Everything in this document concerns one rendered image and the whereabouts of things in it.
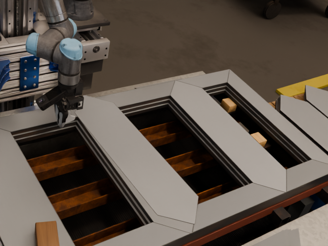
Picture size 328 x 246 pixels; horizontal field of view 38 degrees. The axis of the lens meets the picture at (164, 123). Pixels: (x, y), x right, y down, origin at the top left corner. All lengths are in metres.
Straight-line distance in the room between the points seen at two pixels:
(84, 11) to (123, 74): 1.63
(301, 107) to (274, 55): 2.28
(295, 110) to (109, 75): 1.78
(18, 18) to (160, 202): 1.05
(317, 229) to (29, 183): 1.07
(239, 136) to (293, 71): 2.54
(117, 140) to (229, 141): 0.46
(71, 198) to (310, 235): 0.90
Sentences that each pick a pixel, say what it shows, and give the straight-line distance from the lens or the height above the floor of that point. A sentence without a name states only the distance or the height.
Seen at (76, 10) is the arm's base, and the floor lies 1.08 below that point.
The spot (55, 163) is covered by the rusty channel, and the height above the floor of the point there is 0.68.
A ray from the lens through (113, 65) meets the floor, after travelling 3.82.
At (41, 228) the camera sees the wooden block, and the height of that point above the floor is 0.92.
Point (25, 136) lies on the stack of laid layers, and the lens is 1.84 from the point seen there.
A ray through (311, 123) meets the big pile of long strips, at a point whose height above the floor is 0.85.
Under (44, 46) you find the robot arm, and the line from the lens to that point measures 1.66.
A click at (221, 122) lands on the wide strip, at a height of 0.87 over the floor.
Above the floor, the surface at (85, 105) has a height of 0.87.
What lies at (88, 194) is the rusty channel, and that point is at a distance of 1.85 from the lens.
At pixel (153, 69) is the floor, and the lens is 3.88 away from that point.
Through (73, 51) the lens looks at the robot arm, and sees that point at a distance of 1.61.
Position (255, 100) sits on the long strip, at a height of 0.87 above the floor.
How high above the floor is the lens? 2.06
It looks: 38 degrees down
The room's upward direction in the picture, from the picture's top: 15 degrees clockwise
